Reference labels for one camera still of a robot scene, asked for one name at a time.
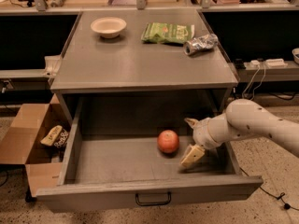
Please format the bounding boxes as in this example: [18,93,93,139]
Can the red apple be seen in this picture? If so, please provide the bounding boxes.
[157,130,179,154]

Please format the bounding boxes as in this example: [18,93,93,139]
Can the green chip bag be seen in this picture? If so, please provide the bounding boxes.
[141,22,194,45]

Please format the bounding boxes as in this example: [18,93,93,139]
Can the snack bag in box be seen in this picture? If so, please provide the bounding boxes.
[40,125,69,148]

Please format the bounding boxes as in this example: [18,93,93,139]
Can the open grey drawer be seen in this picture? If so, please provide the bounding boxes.
[37,95,263,212]

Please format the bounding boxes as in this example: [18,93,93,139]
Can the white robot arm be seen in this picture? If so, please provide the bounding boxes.
[180,99,299,169]

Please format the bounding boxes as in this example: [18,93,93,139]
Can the white bowl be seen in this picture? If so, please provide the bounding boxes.
[91,17,127,39]

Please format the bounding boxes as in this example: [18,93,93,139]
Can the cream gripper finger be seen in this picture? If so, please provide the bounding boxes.
[180,144,205,168]
[184,118,198,129]

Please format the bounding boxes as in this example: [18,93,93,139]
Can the black floor cable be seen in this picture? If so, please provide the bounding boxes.
[239,166,299,212]

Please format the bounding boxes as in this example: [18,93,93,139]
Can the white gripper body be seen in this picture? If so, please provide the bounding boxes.
[192,118,223,150]

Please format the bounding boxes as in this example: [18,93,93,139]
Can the white power strip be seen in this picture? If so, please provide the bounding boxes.
[249,59,288,68]

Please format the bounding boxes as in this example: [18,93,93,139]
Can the black drawer handle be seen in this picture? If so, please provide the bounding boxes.
[135,191,172,207]

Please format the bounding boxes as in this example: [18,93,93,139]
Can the open cardboard box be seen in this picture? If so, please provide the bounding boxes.
[0,95,70,198]

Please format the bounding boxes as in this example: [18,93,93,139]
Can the crushed silver can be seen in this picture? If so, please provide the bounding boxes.
[183,34,219,56]

